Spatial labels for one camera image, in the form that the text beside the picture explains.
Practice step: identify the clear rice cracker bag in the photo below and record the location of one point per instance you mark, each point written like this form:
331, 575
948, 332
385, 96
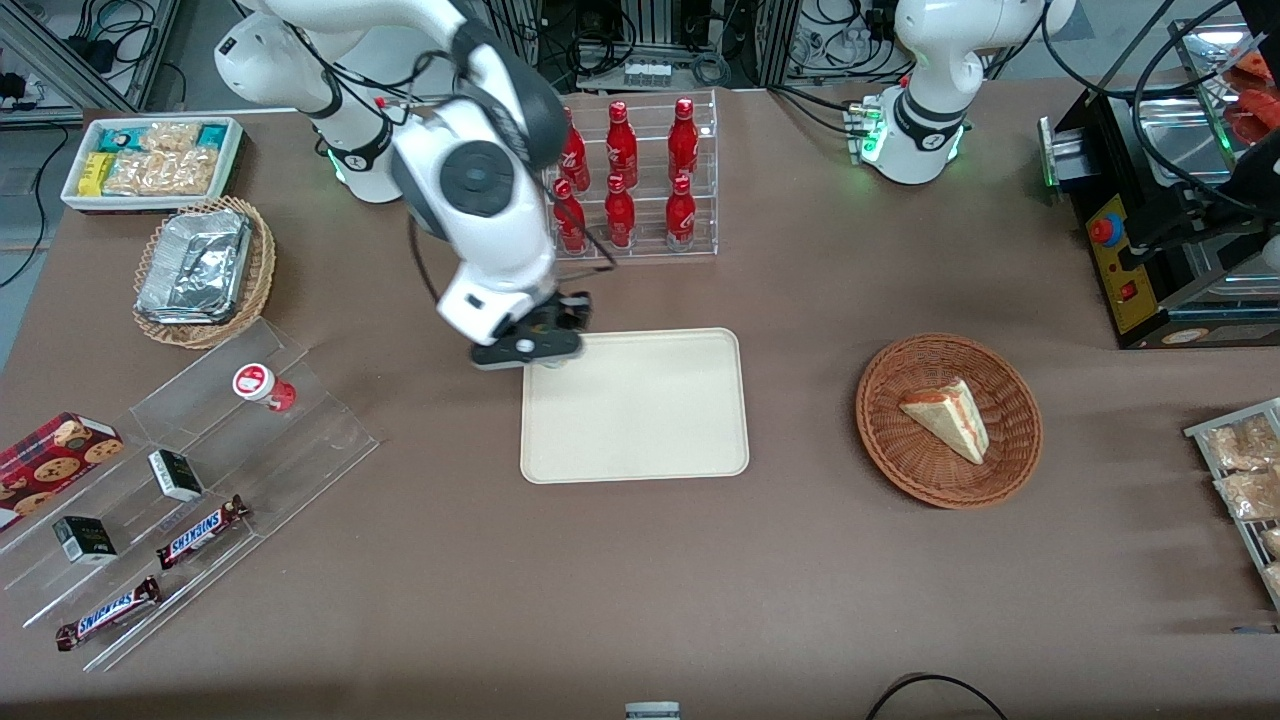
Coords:
165, 172

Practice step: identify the black machine with yellow panel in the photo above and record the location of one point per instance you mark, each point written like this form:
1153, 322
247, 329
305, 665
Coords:
1120, 170

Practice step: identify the tray of packaged pastries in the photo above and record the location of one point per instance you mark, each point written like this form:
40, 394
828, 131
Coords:
1200, 430

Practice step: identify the snickers bar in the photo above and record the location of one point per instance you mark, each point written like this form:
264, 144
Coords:
108, 613
202, 532

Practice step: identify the clear acrylic stepped display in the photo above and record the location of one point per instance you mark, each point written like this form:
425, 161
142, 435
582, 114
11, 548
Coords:
300, 440

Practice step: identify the red snack packet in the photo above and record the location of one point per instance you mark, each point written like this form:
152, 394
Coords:
1255, 115

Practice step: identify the silver foil tray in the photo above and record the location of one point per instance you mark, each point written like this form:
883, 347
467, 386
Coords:
195, 265

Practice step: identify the small grey box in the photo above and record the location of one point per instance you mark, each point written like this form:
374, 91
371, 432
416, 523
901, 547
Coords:
652, 711

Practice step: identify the light wicker basket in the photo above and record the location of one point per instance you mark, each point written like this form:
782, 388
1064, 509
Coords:
262, 265

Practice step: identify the clear cracker snack bag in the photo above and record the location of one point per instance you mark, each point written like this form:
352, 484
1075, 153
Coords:
1240, 445
1250, 495

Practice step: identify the red cola bottle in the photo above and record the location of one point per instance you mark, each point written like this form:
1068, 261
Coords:
683, 142
621, 148
570, 222
620, 218
680, 218
577, 160

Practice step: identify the round brown wicker basket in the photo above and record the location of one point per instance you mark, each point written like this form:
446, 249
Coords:
900, 450

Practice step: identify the red emergency stop button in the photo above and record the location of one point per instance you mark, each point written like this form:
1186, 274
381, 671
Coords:
1106, 230

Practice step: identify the red cookie box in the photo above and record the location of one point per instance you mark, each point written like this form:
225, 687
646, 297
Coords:
50, 462

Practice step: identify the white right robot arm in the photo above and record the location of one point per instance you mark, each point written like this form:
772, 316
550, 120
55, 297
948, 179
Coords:
480, 180

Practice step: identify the small black box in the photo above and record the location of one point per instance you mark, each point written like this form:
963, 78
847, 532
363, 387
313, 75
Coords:
175, 475
85, 540

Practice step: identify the triangular wrapped sandwich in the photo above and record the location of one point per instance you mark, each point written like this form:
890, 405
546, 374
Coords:
950, 420

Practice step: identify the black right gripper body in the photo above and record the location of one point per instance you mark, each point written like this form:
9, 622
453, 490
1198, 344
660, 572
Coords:
572, 311

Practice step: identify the clear acrylic bottle rack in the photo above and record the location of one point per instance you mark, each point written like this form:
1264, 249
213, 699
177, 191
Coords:
650, 160

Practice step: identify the yellow snack packet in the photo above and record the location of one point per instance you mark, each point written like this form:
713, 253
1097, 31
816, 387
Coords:
96, 173

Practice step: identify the beige plastic tray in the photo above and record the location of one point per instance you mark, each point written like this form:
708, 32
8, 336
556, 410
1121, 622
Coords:
634, 420

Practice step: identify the red gum bottle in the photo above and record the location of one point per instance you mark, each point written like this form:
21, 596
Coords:
260, 385

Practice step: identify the white snack bin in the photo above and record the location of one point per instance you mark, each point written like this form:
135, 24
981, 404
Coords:
75, 195

